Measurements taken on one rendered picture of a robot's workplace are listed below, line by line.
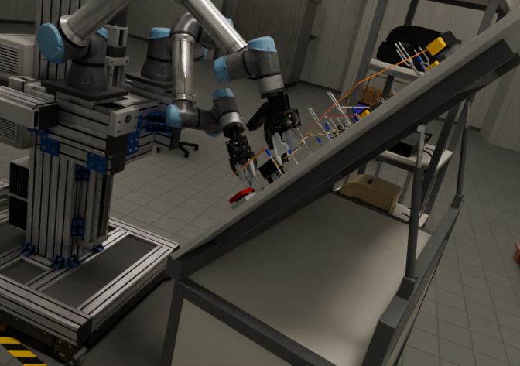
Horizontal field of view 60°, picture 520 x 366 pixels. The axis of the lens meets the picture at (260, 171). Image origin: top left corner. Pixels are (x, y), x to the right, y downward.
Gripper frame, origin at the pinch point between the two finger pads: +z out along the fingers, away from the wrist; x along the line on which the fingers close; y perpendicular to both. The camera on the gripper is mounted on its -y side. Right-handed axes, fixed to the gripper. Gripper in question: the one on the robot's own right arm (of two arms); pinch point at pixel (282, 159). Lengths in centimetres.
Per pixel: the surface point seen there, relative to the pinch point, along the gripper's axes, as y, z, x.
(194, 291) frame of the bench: -17.0, 29.3, -31.0
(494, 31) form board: 64, -21, -17
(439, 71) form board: 55, -16, -18
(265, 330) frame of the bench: 3.4, 40.0, -27.4
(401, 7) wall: -305, -143, 954
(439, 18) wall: -234, -96, 980
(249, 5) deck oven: -542, -219, 710
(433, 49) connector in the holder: 46, -21, 9
